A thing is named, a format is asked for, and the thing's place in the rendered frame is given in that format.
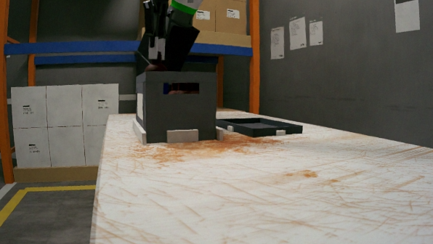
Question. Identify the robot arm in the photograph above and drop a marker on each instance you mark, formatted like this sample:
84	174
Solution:
184	11

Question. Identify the dark grey crate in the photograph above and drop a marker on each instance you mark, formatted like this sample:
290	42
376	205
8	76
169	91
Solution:
159	112

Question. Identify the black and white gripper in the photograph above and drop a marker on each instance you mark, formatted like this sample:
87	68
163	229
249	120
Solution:
157	26

